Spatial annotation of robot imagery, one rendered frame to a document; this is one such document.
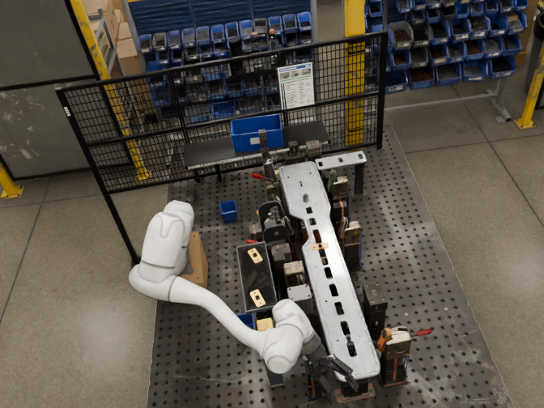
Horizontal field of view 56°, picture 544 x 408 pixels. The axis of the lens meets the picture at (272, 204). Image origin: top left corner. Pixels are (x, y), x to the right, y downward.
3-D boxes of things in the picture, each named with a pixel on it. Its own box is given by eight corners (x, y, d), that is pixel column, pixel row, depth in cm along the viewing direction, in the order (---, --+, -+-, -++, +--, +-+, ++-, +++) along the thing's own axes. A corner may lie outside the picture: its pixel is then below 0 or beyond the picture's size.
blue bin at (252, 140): (283, 146, 310) (282, 129, 301) (234, 153, 311) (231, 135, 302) (282, 130, 322) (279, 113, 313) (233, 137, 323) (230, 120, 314)
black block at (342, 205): (351, 244, 293) (351, 207, 273) (333, 247, 293) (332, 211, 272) (347, 233, 299) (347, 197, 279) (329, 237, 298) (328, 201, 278)
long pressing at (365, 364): (389, 372, 205) (389, 371, 204) (334, 384, 204) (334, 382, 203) (314, 160, 304) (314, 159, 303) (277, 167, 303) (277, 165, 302)
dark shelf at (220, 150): (331, 143, 312) (330, 139, 310) (184, 170, 309) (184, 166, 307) (322, 123, 328) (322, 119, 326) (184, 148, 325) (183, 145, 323)
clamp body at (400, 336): (411, 384, 230) (418, 341, 205) (379, 390, 230) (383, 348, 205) (403, 363, 238) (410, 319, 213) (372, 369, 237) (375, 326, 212)
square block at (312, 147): (323, 191, 326) (320, 146, 301) (311, 193, 326) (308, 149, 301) (320, 183, 332) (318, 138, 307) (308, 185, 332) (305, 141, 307)
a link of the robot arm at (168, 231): (158, 238, 265) (167, 197, 264) (189, 244, 267) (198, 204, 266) (133, 264, 189) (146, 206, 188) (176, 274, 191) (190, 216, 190)
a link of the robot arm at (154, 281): (163, 305, 189) (172, 269, 189) (119, 292, 192) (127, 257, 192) (176, 299, 202) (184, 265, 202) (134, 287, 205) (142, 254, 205)
